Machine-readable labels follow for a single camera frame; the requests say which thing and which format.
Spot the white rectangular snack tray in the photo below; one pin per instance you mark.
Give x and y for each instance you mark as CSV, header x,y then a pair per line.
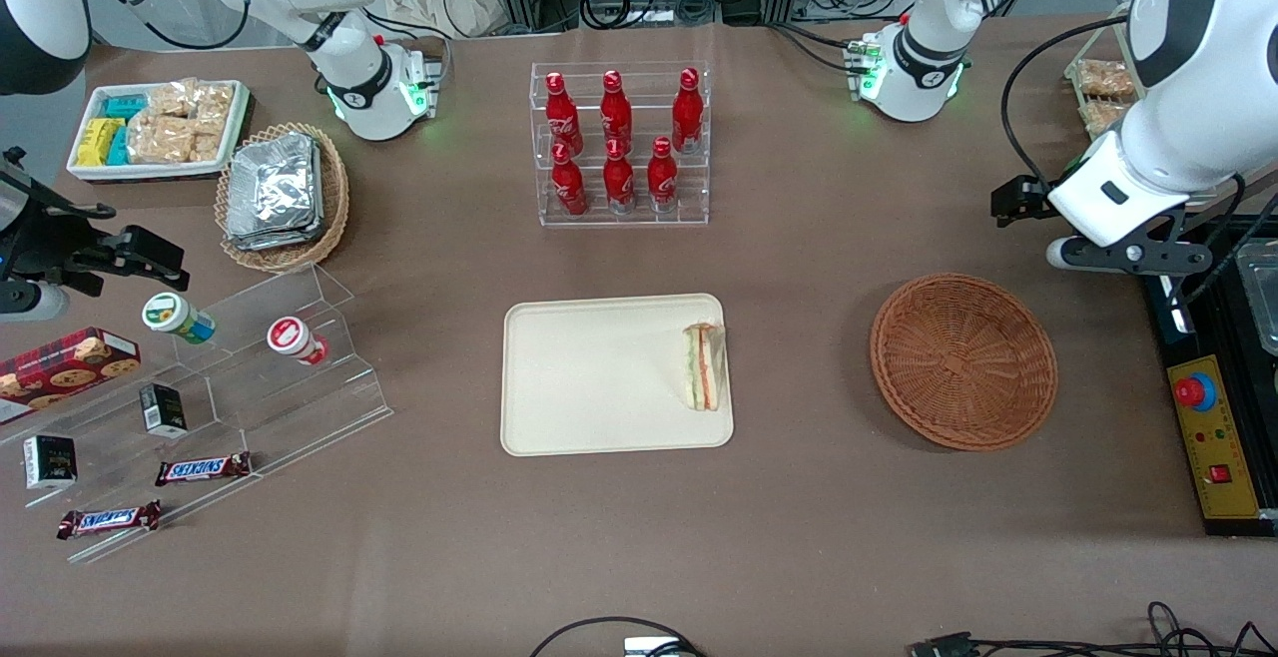
x,y
150,172

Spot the green lid cup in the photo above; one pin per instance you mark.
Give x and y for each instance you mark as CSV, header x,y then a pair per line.
x,y
170,316

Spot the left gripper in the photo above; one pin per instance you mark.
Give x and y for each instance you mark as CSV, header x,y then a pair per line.
x,y
1020,197

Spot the black machine with yellow panel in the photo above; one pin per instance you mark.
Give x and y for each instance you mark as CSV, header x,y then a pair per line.
x,y
1223,437

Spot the cream plastic tray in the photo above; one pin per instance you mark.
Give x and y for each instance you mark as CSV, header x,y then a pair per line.
x,y
599,377

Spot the yellow snack packet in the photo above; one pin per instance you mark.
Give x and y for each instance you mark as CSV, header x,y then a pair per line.
x,y
95,141

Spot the brown snickers bar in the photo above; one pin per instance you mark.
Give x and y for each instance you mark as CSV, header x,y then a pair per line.
x,y
203,469
108,519

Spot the small white device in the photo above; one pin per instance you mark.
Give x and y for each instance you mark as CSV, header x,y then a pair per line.
x,y
644,647

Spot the light oval wicker basket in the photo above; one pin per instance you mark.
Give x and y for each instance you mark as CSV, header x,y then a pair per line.
x,y
334,188

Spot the teal snack packet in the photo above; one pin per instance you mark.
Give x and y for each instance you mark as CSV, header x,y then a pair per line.
x,y
118,146
125,106

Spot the clear bag of crackers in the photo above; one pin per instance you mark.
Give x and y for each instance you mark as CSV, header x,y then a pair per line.
x,y
158,140
215,103
170,98
206,145
1103,78
1100,118

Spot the red cola bottle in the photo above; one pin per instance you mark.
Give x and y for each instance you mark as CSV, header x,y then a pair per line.
x,y
569,186
662,180
687,113
619,183
616,113
562,118

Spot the clear acrylic bottle rack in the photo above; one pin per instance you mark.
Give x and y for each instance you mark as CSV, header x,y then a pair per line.
x,y
639,218

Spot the silver foil packet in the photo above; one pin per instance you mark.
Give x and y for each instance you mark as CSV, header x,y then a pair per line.
x,y
272,183
275,241

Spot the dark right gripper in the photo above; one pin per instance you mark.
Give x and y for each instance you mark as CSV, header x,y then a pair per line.
x,y
48,243

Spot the clear acrylic stepped shelf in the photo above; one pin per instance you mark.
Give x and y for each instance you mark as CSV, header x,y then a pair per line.
x,y
280,407

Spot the red tartan cookie box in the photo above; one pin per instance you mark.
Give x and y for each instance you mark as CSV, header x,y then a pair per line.
x,y
60,367

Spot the red lid cup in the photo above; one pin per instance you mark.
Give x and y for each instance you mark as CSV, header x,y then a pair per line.
x,y
292,337

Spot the small black carton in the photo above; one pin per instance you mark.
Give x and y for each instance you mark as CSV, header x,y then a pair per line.
x,y
163,409
50,462

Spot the triangular sandwich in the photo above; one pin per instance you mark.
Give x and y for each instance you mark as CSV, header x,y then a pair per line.
x,y
704,367

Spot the steel pan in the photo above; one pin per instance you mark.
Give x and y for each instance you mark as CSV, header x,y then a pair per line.
x,y
1263,303

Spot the red emergency stop button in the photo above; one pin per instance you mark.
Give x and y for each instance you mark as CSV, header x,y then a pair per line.
x,y
1195,392

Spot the brown round wicker basket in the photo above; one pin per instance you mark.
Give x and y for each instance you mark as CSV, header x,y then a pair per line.
x,y
963,362

